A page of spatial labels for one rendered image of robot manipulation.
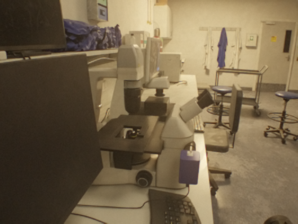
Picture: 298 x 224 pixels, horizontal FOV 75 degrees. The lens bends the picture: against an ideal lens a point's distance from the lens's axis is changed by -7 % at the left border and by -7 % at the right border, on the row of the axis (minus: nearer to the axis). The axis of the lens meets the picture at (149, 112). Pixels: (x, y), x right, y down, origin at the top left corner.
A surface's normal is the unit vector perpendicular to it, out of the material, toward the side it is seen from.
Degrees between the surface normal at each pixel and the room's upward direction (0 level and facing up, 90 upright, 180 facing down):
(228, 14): 90
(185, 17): 90
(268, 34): 90
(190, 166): 90
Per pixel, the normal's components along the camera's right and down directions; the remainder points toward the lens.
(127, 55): -0.18, 0.13
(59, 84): 0.98, 0.00
